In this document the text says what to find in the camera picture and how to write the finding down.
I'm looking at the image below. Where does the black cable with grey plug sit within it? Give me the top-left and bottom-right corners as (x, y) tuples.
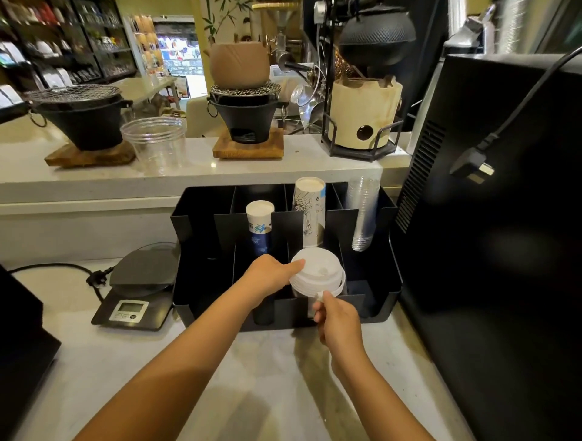
(449, 45), (582, 185)

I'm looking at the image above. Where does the black power cable with plug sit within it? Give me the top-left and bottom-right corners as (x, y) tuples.
(8, 263), (114, 303)

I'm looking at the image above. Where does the clear plastic cup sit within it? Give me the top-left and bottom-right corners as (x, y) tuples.
(120, 116), (188, 177)

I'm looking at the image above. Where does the black digital kitchen scale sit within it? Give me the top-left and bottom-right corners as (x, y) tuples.
(91, 247), (181, 332)

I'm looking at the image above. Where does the person's right forearm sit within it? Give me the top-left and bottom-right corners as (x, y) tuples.
(331, 352), (435, 441)

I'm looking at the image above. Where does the cream ceramic stove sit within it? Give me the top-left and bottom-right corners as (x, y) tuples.
(328, 75), (403, 150)

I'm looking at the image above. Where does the black cast iron teapot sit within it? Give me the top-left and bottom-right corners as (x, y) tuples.
(338, 5), (417, 67)

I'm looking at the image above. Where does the large black appliance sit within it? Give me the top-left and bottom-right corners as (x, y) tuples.
(391, 54), (582, 441)

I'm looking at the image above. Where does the stack of tall paper cups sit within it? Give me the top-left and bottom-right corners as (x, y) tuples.
(292, 177), (326, 249)

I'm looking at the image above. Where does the stack of white cup lids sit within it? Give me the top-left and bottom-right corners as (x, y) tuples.
(289, 247), (346, 301)

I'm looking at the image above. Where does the black cup organizer tray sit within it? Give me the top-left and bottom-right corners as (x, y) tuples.
(170, 182), (403, 332)

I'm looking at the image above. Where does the black metal stove stand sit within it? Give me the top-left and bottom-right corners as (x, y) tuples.
(321, 113), (405, 162)

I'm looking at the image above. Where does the stack of small paper cups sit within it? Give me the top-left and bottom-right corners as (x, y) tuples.
(246, 200), (275, 258)

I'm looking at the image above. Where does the rough wooden board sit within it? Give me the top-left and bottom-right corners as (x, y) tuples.
(44, 141), (136, 168)

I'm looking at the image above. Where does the person's right hand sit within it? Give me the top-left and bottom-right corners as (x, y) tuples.
(312, 290), (368, 379)

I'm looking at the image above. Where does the black iron stove with mesh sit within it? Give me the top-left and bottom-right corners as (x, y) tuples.
(25, 85), (134, 151)

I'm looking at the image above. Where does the brown clay pot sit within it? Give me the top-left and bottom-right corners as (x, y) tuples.
(209, 42), (271, 90)

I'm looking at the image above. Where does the person's left hand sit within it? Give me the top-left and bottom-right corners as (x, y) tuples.
(240, 254), (306, 308)

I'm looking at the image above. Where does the black machine corner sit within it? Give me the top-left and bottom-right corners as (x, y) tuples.
(0, 265), (62, 441)

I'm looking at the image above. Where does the black display shelf with goods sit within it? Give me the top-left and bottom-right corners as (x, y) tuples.
(0, 0), (139, 110)

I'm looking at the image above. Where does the black iron stove with pot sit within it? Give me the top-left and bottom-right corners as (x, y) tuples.
(206, 82), (289, 145)

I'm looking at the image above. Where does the stack of clear plastic cups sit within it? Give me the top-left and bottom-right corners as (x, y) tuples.
(347, 177), (381, 252)

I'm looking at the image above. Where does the clear glass pitcher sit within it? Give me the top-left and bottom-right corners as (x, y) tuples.
(291, 82), (326, 128)

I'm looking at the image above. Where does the person's left forearm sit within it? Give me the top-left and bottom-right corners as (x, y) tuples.
(73, 281), (253, 441)

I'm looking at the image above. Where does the square wooden board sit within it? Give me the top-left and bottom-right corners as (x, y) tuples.
(212, 127), (285, 160)

